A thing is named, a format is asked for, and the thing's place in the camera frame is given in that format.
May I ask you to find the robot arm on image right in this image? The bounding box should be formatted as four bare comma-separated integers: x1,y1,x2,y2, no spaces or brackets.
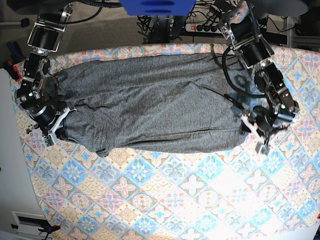
218,0,300,155

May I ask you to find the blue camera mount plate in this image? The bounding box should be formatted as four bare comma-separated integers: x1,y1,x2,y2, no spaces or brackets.
119,0,196,16

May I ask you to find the red black clamp left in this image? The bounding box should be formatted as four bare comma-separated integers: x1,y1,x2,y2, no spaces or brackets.
2,60,21,82

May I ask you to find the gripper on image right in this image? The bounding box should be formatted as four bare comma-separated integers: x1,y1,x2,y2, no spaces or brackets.
237,106,298,155

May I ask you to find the patterned tablecloth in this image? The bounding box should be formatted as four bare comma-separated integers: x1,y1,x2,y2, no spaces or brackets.
14,46,320,240

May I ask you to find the black orange clamp bottom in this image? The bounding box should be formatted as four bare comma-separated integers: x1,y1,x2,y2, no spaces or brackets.
38,225,61,235

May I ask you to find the white vent panel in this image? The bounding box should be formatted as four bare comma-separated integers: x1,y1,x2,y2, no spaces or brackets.
11,211,49,240

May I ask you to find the grey t-shirt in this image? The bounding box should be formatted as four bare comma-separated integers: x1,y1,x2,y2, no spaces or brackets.
55,53,250,157

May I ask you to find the white power strip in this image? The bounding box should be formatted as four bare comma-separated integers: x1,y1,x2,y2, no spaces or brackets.
184,23,222,35

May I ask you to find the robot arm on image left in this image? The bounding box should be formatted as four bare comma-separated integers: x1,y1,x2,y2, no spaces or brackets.
14,3,73,148

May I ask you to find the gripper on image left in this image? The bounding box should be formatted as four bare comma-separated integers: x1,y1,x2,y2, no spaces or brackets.
26,101,76,148

